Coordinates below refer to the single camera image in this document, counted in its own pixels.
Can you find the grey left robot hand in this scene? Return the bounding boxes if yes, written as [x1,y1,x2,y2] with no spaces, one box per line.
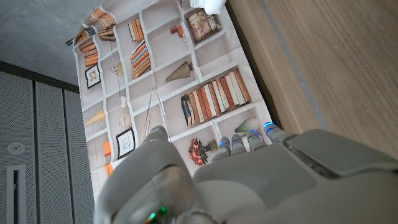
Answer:
[93,121,398,224]

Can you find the grey perforated cabinet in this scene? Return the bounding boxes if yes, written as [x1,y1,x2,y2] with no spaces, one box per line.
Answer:
[0,60,96,224]

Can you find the printed bookshelf backdrop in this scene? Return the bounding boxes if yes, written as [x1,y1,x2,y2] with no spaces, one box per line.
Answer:
[73,0,274,200]

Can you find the white cloth napkin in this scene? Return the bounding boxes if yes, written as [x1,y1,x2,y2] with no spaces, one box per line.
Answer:
[189,0,228,16]

